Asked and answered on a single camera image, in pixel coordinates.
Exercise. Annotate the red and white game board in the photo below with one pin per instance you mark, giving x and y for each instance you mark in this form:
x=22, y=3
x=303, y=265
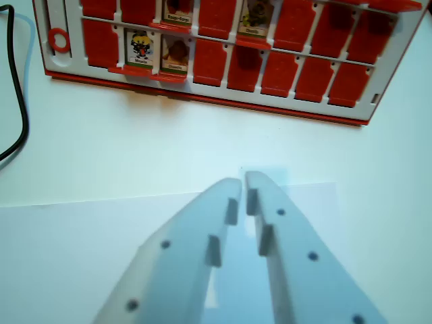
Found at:
x=233, y=57

